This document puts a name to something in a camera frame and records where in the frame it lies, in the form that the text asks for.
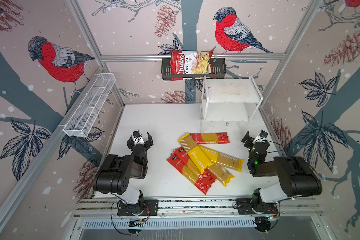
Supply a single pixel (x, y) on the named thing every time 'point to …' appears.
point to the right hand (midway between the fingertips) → (254, 136)
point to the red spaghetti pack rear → (210, 138)
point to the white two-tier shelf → (225, 100)
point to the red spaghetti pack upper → (207, 176)
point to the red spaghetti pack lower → (199, 182)
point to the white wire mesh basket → (81, 121)
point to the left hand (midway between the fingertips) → (139, 134)
